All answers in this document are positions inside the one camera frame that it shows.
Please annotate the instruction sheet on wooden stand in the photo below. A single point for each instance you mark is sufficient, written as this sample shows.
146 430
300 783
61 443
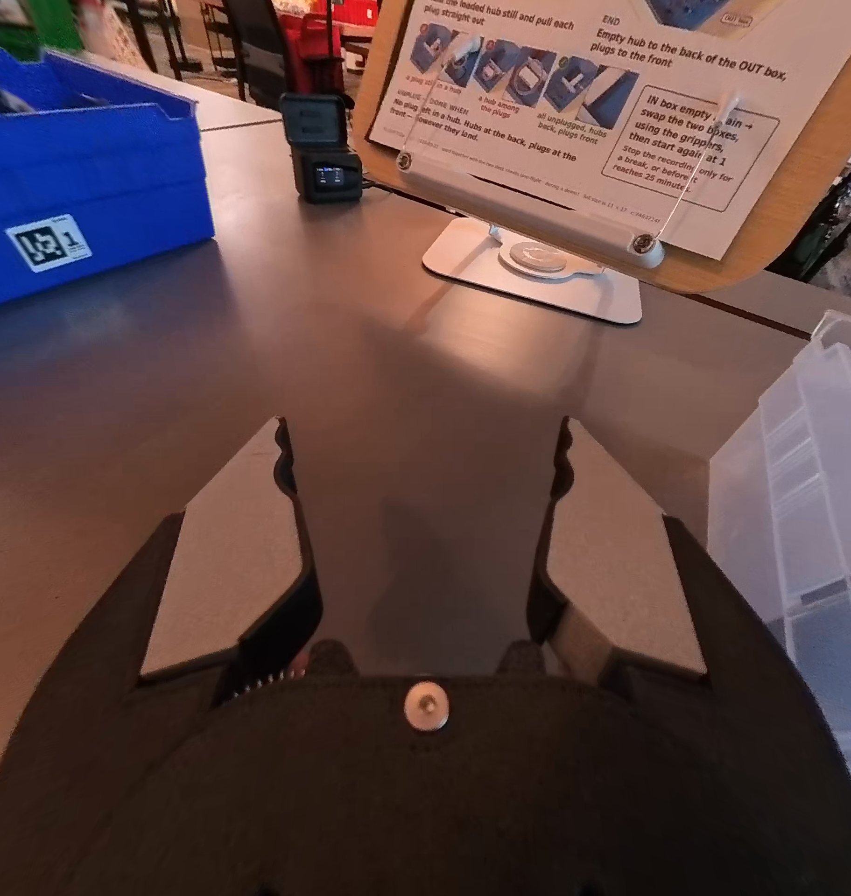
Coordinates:
572 294

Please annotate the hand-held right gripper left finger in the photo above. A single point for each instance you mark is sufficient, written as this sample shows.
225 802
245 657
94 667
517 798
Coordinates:
229 560

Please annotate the black office chair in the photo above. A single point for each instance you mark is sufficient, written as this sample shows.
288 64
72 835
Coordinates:
257 49

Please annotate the red bag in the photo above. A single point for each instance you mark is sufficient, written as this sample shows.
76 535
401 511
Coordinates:
327 49

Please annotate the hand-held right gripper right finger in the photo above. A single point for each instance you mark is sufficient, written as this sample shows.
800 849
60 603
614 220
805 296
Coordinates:
614 560

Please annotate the blue plastic bin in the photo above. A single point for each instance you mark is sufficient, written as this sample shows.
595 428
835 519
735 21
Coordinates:
103 175

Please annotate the clear plastic organizer box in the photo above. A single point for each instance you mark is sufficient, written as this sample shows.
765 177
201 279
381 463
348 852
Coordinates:
803 490

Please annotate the printed instruction sheet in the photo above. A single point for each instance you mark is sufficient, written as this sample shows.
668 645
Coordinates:
607 84

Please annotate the black battery charging case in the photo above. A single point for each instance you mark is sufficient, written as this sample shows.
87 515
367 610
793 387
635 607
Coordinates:
320 140

